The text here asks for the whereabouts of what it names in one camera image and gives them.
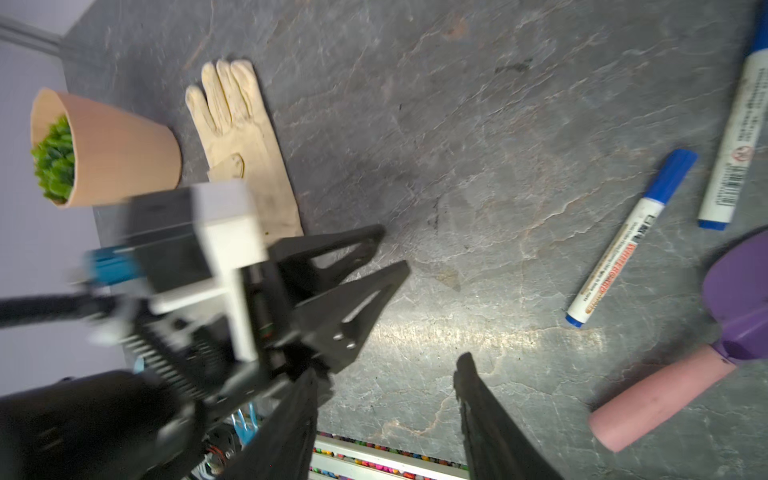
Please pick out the tan pot with green plant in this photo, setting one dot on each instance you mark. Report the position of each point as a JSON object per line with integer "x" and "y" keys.
{"x": 114, "y": 154}

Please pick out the aluminium cage frame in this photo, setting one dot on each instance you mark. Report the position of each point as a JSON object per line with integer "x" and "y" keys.
{"x": 35, "y": 39}

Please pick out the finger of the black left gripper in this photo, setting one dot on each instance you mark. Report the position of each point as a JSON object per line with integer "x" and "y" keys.
{"x": 335, "y": 325}
{"x": 316, "y": 263}

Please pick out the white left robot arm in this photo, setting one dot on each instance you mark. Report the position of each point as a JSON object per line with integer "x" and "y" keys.
{"x": 117, "y": 424}

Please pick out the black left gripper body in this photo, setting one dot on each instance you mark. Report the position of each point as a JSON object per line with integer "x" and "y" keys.
{"x": 200, "y": 331}

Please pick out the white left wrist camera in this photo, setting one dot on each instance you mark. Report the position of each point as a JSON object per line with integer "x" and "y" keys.
{"x": 190, "y": 246}

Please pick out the beige work glove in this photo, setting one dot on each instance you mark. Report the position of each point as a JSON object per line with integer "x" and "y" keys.
{"x": 239, "y": 142}

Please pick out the teal yellow garden fork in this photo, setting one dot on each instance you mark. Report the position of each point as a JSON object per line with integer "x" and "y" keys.
{"x": 245, "y": 422}

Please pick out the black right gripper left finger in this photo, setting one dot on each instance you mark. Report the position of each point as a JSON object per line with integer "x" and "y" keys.
{"x": 282, "y": 448}

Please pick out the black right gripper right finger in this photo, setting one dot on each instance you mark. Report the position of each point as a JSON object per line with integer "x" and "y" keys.
{"x": 495, "y": 447}

